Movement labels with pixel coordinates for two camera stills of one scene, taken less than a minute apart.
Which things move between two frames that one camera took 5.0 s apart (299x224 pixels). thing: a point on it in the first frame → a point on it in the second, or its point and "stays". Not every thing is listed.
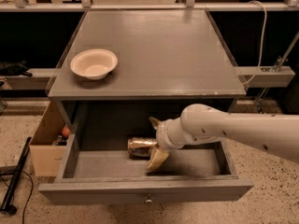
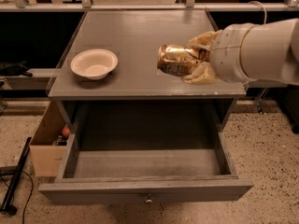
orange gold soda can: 140,147 → 177,60
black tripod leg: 7,206 stays
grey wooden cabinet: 124,73 stays
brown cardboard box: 49,160 stays
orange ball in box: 65,132 stays
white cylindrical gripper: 163,134 → 229,53
